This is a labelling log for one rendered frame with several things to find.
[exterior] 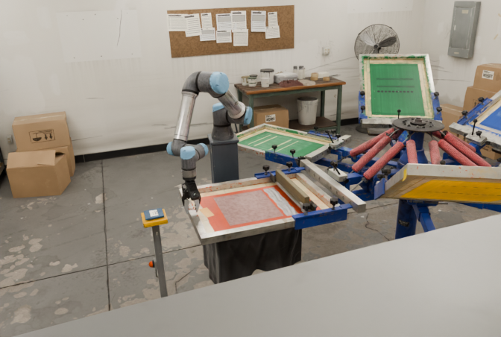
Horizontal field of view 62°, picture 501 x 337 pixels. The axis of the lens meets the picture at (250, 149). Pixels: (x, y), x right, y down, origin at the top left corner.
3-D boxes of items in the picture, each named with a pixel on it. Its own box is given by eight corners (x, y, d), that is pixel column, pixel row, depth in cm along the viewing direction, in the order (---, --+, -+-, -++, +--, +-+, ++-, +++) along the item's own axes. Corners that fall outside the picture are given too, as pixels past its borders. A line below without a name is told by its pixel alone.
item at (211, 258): (220, 308, 221) (215, 238, 206) (200, 261, 261) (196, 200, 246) (226, 306, 222) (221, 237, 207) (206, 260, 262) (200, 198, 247)
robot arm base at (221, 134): (209, 134, 281) (209, 120, 278) (232, 132, 284) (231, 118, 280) (212, 142, 267) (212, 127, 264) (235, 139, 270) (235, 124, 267)
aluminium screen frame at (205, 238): (201, 245, 196) (200, 238, 195) (179, 194, 248) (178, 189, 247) (346, 216, 221) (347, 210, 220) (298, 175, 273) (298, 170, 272)
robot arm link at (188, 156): (198, 146, 214) (189, 151, 207) (200, 165, 218) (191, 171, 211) (186, 144, 217) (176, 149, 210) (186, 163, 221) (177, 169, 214)
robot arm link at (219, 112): (218, 119, 280) (217, 99, 275) (236, 121, 274) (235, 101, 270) (209, 124, 269) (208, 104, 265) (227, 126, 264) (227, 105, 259)
